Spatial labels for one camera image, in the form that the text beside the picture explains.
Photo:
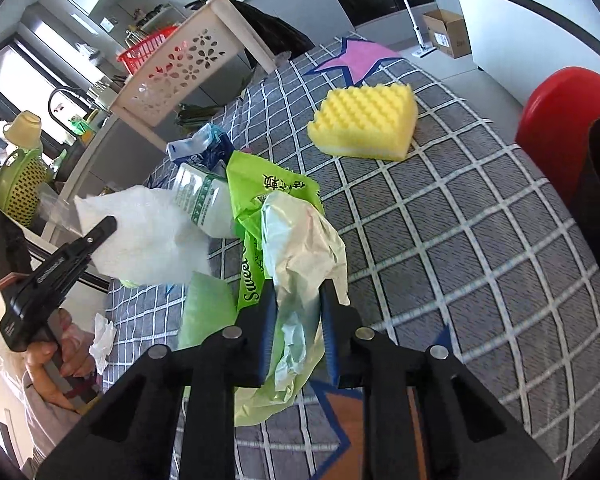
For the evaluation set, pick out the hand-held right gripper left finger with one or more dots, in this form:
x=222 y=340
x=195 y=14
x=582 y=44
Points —
x=266 y=330

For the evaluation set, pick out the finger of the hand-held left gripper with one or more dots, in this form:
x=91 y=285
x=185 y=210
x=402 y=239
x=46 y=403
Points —
x=97 y=234

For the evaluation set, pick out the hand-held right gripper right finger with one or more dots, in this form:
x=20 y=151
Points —
x=330 y=345

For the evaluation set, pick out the white paper towel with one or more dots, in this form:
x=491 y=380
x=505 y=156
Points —
x=140 y=240

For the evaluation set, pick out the white tissue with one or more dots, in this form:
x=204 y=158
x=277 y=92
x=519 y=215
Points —
x=102 y=342

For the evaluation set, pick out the pale green plastic bag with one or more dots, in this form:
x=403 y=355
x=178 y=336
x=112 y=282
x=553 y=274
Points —
x=300 y=245

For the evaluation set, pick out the white pack with green print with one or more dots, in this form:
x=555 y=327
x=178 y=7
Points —
x=205 y=205

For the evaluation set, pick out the blue and white packet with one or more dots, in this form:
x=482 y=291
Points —
x=200 y=142

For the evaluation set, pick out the bright green snack bag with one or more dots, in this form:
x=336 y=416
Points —
x=275 y=185

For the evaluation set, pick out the yellow wavy sponge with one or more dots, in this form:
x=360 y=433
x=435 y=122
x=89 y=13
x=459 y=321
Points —
x=365 y=120

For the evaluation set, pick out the person's left hand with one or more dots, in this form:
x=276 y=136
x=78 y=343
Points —
x=75 y=355

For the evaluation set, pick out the green perforated colander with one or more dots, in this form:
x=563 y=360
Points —
x=20 y=190

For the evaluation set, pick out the pale yellow plastic cup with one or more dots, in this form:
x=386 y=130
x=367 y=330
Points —
x=22 y=127

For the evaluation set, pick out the black kitchen faucet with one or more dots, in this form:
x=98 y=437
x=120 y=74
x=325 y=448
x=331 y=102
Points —
x=55 y=100

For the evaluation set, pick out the red plastic basket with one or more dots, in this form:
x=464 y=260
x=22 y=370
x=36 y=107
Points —
x=145 y=50

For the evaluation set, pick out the beige flower cutout chair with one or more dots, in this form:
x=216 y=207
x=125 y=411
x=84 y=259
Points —
x=180 y=60

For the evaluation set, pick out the spice rack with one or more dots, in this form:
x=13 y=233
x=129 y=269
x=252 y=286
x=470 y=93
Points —
x=150 y=14

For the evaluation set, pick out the black jacket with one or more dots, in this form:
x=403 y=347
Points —
x=275 y=27

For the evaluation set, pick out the red plastic stool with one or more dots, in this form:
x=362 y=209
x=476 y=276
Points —
x=550 y=120

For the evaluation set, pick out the cardboard box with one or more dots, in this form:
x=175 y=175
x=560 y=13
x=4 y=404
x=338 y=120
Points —
x=447 y=35

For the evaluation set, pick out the white refrigerator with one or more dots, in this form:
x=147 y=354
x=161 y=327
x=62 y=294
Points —
x=505 y=35

